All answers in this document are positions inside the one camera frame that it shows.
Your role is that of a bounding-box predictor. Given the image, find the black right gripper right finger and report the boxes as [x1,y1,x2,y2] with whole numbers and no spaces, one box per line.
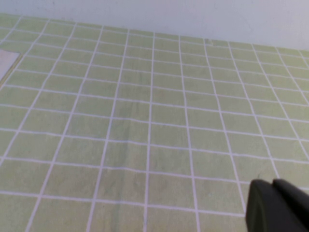
[272,178,309,223]

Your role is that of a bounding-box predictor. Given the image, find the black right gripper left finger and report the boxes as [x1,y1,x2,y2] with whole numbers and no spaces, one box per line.
[244,179,309,232]

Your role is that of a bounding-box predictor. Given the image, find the illustrated technical book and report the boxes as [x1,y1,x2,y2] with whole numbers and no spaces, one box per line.
[0,49,21,83]

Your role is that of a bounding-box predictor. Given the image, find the green white checked tablecloth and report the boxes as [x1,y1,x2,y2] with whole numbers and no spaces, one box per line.
[0,12,309,232]

